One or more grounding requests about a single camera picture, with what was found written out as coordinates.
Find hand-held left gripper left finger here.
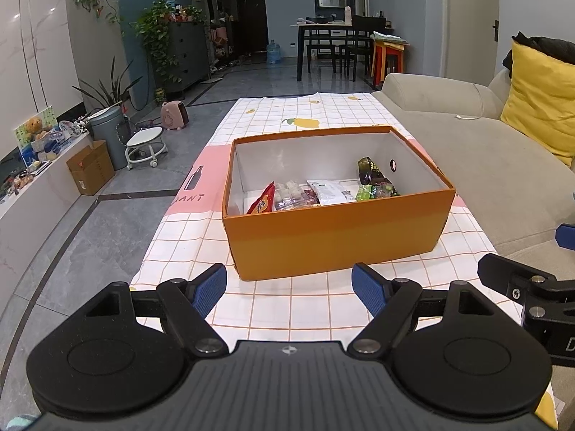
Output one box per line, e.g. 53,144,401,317
85,263,227,356

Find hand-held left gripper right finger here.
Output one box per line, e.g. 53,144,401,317
351,263,490,356

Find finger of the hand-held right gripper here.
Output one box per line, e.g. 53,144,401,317
555,222,575,250
477,254,575,310

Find orange cardboard box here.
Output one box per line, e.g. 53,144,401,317
222,126,456,281

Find green snack packet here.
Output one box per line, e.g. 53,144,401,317
356,180,400,202

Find red snack packet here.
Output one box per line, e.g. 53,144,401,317
245,182,276,215

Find white snack packet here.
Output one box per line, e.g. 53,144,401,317
306,179,362,206

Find black snack packet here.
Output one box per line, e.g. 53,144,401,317
357,156,387,186

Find clear packet of white candies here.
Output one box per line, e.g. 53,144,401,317
274,181,306,211

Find checkered lemon print tablecloth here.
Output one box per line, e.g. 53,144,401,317
129,92,560,429

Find beige sofa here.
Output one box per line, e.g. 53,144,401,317
371,69,575,431

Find yellow pillow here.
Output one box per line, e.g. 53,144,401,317
500,40,575,167

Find white round stool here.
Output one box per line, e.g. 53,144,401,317
125,127,168,170

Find brown cardboard carton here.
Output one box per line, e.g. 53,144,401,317
66,140,116,196

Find pink space heater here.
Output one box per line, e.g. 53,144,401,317
160,101,189,132

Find grey round bin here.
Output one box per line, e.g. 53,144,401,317
87,107,131,171

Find dark cloth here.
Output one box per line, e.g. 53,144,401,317
502,31,575,73

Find white tv cabinet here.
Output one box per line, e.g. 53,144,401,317
0,132,97,279

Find clutter of small toys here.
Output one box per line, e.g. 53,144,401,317
56,117,93,144

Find long-leaf potted plant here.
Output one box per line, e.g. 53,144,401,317
72,56,144,109

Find orange stools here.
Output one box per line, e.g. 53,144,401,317
371,38,407,88

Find teal striped clothing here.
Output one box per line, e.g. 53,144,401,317
4,415,39,431

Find teddy bear picture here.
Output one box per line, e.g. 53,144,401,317
14,106,59,167

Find grey drawer cabinet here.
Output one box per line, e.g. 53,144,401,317
166,22,211,88

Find black dining chair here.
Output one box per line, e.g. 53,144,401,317
307,27,337,75
339,15,387,82

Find stack of papers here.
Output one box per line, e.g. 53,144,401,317
372,31,410,46

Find green climbing plant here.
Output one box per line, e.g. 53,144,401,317
130,2,207,82

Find dark dining table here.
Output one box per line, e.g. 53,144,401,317
291,20,396,82

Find hanging vine plant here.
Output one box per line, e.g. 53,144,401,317
72,0,124,25

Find white charging cable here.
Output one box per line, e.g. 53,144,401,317
454,83,488,122

